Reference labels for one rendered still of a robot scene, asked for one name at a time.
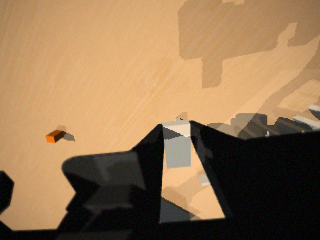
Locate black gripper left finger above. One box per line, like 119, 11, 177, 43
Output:
62, 124, 164, 223

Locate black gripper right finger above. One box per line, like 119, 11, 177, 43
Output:
189, 120, 320, 217

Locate orange rectangular block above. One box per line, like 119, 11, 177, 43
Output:
45, 130, 63, 143

